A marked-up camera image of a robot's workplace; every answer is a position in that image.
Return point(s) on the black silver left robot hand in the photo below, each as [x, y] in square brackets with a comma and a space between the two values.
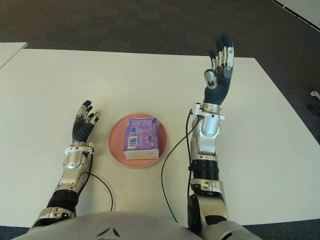
[81, 130]

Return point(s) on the small white floor object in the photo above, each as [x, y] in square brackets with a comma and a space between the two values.
[315, 94]

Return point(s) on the purple tissue paper pack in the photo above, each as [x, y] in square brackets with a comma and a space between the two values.
[142, 137]

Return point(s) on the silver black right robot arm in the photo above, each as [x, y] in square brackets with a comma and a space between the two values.
[207, 150]

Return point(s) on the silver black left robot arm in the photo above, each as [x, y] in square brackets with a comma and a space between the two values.
[72, 170]

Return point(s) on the white panel with dark seams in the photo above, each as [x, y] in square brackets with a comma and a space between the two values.
[302, 11]

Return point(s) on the pink round plate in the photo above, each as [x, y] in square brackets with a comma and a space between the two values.
[116, 145]

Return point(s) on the white adjacent table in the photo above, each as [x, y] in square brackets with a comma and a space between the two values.
[10, 52]

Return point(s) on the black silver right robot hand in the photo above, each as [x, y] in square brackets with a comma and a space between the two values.
[217, 90]

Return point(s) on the silver robot torso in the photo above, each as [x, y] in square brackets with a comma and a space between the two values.
[112, 227]

